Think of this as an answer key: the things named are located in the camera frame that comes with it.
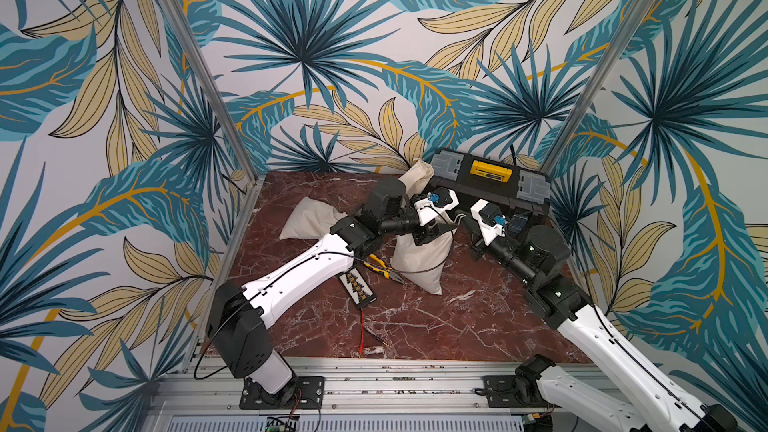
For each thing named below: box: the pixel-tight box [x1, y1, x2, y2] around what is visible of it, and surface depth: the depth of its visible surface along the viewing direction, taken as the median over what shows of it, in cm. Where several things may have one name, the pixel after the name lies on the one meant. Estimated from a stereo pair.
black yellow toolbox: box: [426, 149, 552, 218], surface depth 97 cm
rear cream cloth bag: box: [397, 158, 435, 199], surface depth 92 cm
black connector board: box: [339, 266, 377, 310], surface depth 92 cm
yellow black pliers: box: [363, 254, 406, 285], surface depth 95 cm
